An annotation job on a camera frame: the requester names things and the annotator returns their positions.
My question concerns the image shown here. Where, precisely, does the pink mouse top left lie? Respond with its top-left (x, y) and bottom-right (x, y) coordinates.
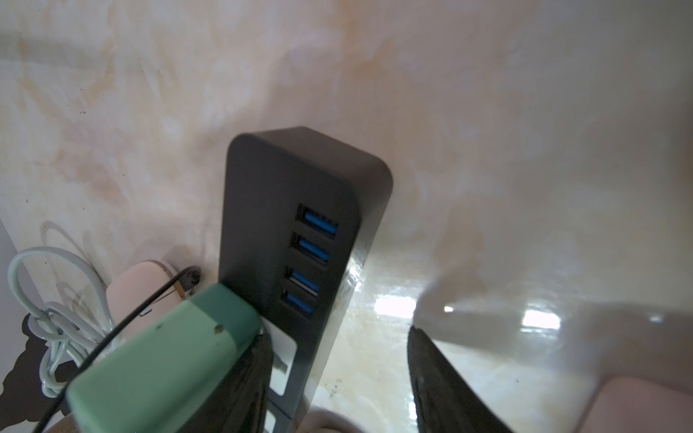
top-left (105, 260), bottom-right (188, 342)

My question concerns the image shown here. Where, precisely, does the black power strip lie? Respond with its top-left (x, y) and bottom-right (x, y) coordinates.
top-left (218, 126), bottom-right (393, 432)

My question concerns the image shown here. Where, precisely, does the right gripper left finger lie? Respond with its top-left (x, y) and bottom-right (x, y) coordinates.
top-left (180, 334), bottom-right (274, 432)

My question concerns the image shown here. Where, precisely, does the grey coiled cable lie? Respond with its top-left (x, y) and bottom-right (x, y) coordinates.
top-left (7, 246), bottom-right (117, 399)

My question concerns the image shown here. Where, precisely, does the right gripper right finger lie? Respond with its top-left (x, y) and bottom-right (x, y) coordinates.
top-left (407, 326), bottom-right (510, 433)

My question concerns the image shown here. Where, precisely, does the green plug on black strip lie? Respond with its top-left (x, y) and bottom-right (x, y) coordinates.
top-left (67, 283), bottom-right (262, 432)

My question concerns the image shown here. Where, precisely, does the pink power strip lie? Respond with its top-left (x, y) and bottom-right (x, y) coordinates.
top-left (577, 376), bottom-right (692, 432)

